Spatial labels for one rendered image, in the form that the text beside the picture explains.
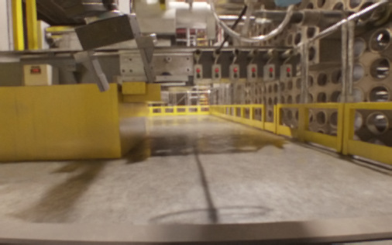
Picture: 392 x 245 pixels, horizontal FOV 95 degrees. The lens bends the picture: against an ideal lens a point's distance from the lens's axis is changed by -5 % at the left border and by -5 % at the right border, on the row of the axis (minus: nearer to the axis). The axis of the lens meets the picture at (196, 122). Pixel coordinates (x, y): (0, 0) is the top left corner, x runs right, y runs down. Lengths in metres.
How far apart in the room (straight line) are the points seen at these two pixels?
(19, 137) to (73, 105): 0.51
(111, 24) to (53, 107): 1.40
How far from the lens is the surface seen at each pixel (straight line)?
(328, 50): 2.93
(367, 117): 2.78
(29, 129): 1.94
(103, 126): 1.64
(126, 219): 0.78
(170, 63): 1.92
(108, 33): 0.48
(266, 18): 2.40
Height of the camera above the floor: 0.39
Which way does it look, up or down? 5 degrees down
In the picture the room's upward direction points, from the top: 1 degrees counter-clockwise
